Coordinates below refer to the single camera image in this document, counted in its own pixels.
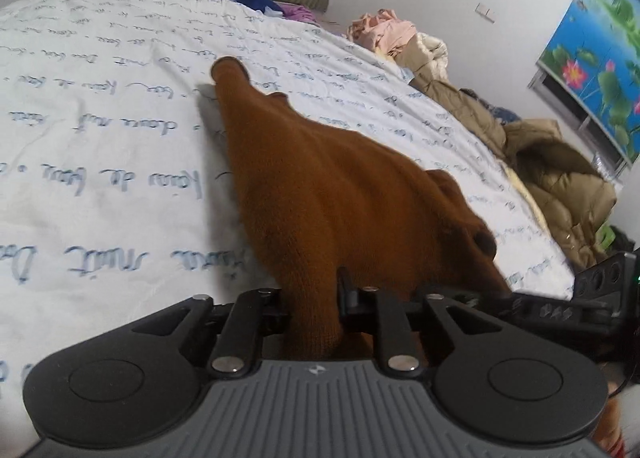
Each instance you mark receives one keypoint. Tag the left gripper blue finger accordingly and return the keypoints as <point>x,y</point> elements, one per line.
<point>347,300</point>

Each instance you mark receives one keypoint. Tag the brown knit sweater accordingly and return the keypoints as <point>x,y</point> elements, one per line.
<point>316,201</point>

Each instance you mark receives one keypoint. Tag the pink clothes pile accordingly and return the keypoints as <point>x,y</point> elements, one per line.
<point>382,33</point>

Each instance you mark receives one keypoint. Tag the olive khaki puffer coat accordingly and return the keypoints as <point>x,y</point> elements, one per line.
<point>572,196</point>

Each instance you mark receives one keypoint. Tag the lotus flower roller blind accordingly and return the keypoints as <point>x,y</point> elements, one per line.
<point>592,58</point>

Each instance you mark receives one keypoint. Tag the white bedspread with script print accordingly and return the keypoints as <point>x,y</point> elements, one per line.
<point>116,196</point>

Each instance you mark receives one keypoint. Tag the beige cream jacket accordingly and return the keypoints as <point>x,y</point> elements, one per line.
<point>426,57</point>

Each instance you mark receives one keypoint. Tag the purple garment by headboard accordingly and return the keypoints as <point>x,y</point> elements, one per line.
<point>298,13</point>

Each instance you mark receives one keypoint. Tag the white wall switch plate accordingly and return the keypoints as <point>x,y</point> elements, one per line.
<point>485,12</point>

